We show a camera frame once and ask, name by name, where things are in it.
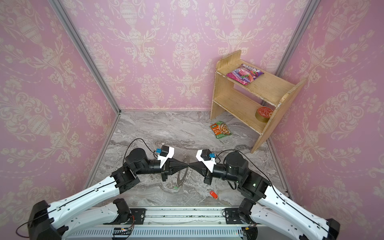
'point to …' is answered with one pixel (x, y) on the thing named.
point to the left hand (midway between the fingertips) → (186, 168)
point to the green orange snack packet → (220, 129)
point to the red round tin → (263, 114)
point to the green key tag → (176, 187)
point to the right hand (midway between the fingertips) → (191, 164)
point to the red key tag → (213, 194)
